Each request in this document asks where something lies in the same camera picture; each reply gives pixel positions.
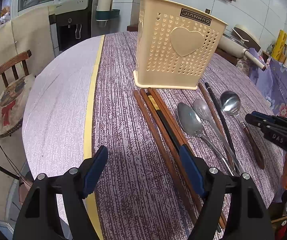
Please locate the brown chopstick right side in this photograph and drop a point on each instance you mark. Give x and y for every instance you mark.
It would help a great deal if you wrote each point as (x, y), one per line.
(211, 104)

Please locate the black chopstick gold band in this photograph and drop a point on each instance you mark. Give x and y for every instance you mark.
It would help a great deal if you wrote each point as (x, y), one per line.
(165, 122)

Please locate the purple woven tablecloth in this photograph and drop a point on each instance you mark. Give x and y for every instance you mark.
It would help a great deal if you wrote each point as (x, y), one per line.
(93, 50)

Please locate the steel ladle wooden handle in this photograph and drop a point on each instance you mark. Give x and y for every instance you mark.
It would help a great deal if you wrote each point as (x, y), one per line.
(230, 104)

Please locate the brown wooden chopstick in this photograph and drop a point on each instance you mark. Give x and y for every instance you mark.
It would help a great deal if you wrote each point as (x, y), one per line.
(194, 199)
(176, 181)
(177, 130)

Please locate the cream frying pan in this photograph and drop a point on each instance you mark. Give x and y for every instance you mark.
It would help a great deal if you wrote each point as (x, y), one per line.
(235, 45)

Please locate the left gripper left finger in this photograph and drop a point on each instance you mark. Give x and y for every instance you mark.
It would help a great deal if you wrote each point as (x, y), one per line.
(75, 185)

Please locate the water dispenser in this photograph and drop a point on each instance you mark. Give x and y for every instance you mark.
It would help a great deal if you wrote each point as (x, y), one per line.
(72, 22)

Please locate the engraved steel spoon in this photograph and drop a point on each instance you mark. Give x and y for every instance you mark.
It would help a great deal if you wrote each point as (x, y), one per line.
(203, 111)

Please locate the cream plastic utensil holder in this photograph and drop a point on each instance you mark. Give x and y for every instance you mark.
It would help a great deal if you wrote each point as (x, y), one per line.
(175, 44)

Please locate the wooden chair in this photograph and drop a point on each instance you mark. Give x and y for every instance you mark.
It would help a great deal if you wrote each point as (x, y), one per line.
(20, 58)

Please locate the teal towel holder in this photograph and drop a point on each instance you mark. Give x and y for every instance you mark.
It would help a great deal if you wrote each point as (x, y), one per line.
(102, 16)

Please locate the yellow package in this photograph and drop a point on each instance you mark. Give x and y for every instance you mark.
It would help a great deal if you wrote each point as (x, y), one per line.
(278, 47)

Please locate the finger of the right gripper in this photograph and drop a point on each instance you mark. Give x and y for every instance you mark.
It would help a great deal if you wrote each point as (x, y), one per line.
(258, 122)
(271, 116)

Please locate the large steel spoon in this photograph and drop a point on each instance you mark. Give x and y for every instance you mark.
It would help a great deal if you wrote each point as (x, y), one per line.
(192, 125)

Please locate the pug print seat cushion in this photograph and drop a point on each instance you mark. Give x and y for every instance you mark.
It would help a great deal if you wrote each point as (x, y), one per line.
(12, 104)

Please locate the floral purple cloth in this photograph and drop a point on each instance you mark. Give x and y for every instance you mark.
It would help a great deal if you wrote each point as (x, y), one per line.
(272, 83)

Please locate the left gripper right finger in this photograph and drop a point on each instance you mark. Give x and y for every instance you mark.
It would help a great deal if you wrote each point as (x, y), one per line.
(210, 184)

